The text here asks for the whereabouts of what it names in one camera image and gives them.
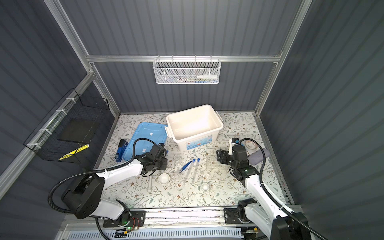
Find blue capped test tube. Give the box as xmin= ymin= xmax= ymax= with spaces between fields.
xmin=184 ymin=159 xmax=196 ymax=183
xmin=192 ymin=158 xmax=201 ymax=183

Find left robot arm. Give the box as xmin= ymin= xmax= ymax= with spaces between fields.
xmin=47 ymin=138 xmax=168 ymax=220

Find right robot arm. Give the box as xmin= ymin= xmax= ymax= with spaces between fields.
xmin=217 ymin=138 xmax=325 ymax=240

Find grey purple pouch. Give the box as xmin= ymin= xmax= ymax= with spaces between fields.
xmin=248 ymin=149 xmax=270 ymax=166

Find clear tape roll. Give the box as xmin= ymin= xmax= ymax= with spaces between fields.
xmin=244 ymin=140 xmax=259 ymax=151

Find white mortar bowl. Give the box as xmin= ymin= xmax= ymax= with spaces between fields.
xmin=158 ymin=173 xmax=171 ymax=185

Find blue plastic bin lid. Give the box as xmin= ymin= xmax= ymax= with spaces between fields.
xmin=122 ymin=121 xmax=169 ymax=162

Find clear test tube rack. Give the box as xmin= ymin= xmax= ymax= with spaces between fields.
xmin=200 ymin=158 xmax=227 ymax=182

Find blue plastic tweezers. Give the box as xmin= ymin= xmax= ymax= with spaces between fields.
xmin=179 ymin=161 xmax=193 ymax=173

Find blue stapler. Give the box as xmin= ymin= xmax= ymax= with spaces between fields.
xmin=115 ymin=139 xmax=128 ymax=163

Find small white dish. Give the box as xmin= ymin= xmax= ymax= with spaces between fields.
xmin=201 ymin=183 xmax=210 ymax=191

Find white plastic storage bin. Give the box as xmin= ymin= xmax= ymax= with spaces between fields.
xmin=165 ymin=105 xmax=224 ymax=152

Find black pad in basket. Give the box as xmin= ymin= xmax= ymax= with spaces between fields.
xmin=57 ymin=119 xmax=100 ymax=145

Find white bottle in basket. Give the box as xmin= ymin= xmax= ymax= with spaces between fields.
xmin=197 ymin=74 xmax=219 ymax=81

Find black wire side basket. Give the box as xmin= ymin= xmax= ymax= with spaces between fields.
xmin=24 ymin=91 xmax=110 ymax=163

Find white wire wall basket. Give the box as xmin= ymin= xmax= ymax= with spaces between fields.
xmin=153 ymin=59 xmax=222 ymax=85

